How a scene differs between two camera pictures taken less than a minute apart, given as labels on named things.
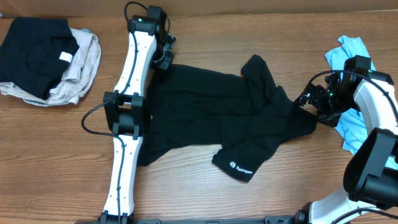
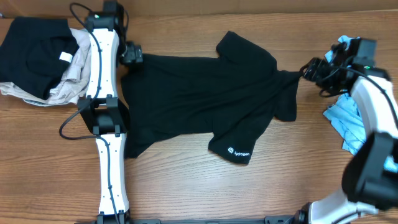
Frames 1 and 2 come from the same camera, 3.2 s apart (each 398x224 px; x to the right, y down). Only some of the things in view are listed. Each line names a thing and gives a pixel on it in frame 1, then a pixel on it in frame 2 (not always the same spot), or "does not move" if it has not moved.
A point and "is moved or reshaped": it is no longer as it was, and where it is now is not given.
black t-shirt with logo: [241, 117] is moved or reshaped
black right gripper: [311, 98] -> [314, 70]
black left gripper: [168, 59] -> [132, 56]
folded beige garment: [75, 79] does not move
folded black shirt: [35, 53] does not move
